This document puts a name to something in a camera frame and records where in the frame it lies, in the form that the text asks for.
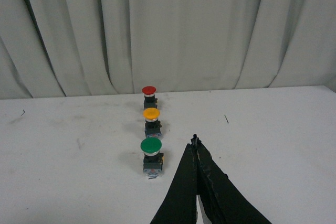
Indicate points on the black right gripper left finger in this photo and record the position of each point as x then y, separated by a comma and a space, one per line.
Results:
179, 204

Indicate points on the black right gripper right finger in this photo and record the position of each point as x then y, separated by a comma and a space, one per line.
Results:
222, 201

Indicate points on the yellow push button switch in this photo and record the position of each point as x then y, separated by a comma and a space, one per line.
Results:
152, 122

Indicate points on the white pleated curtain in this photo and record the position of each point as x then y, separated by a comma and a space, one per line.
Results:
64, 48

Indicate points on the green push button switch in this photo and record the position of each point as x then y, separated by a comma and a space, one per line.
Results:
153, 158

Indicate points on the red push button switch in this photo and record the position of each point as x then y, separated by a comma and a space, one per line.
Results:
150, 101

